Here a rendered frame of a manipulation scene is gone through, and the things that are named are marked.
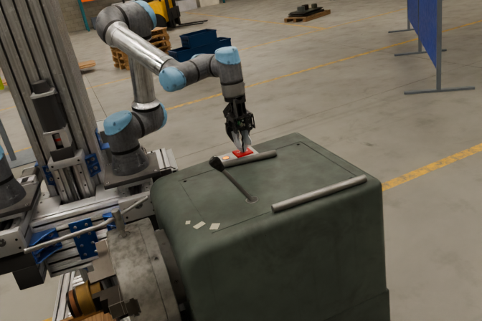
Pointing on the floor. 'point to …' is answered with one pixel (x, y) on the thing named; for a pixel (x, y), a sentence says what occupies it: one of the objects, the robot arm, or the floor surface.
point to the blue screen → (426, 14)
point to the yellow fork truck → (166, 7)
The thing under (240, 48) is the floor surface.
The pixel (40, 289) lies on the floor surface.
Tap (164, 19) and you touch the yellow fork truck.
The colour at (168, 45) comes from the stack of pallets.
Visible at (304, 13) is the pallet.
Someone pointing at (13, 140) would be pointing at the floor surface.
